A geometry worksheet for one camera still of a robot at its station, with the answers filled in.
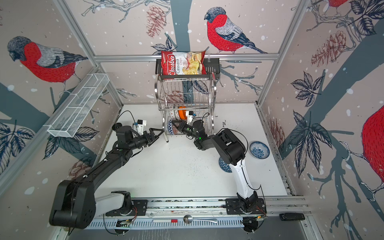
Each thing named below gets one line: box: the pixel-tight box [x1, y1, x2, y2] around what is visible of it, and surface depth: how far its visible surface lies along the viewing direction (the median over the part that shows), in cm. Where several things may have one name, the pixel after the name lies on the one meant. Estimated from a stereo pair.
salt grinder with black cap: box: [112, 122, 123, 131], surface depth 94 cm
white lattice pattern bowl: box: [174, 110, 180, 121], surface depth 100 cm
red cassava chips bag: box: [161, 50, 207, 76], surface depth 90 cm
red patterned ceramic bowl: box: [167, 119, 178, 135], surface depth 92 cm
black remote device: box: [279, 212, 306, 221], surface depth 71 cm
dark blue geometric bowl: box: [218, 156, 233, 173], surface depth 87 cm
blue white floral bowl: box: [249, 141, 270, 160], surface depth 93 cm
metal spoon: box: [183, 214, 218, 224], surface depth 72 cm
